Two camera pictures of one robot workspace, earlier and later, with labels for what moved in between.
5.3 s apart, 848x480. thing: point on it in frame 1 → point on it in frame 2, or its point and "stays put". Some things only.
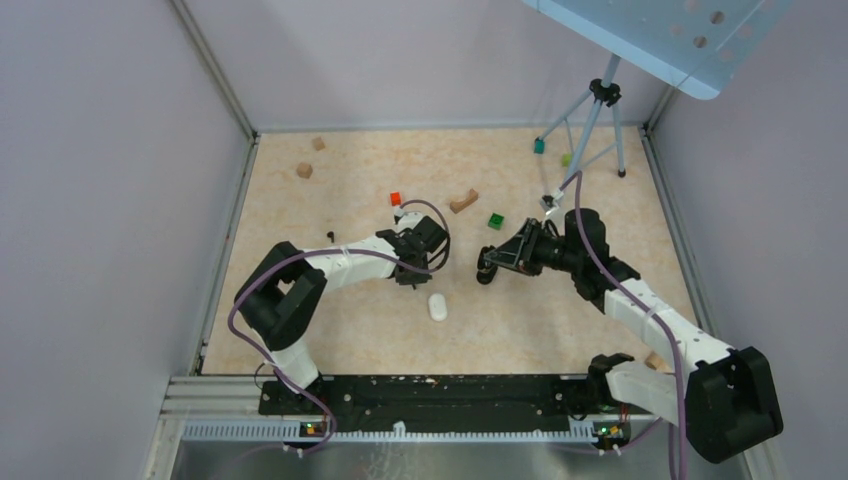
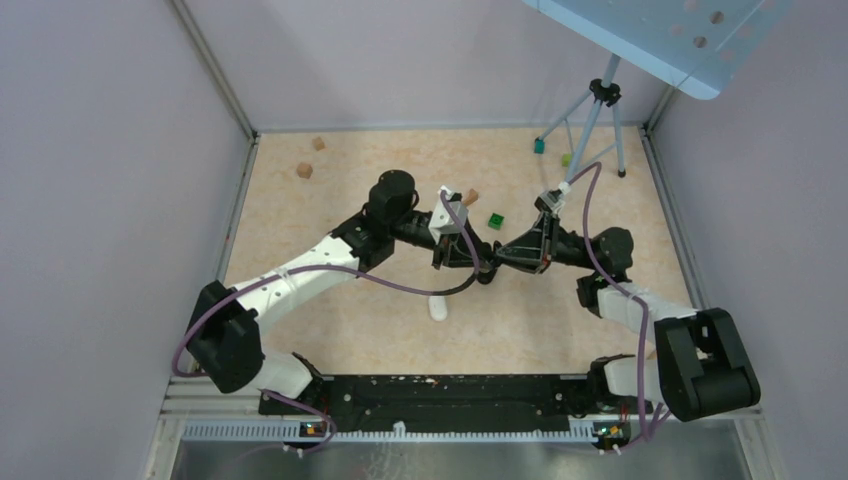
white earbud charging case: (438, 308) stays put
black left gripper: (419, 277) → (460, 254)
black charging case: (483, 263) stays put
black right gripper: (519, 252) stays put
